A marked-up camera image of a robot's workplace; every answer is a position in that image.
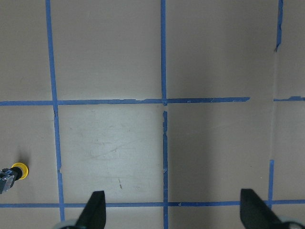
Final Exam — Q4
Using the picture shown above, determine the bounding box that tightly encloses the brown paper table cover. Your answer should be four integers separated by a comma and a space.
0, 0, 305, 229

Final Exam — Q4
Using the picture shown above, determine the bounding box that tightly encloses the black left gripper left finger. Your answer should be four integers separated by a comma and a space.
75, 191, 106, 229

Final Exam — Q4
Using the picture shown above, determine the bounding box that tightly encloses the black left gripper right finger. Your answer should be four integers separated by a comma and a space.
240, 189, 282, 229

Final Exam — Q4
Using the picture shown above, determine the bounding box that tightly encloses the yellow push button switch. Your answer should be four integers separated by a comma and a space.
0, 162, 29, 194

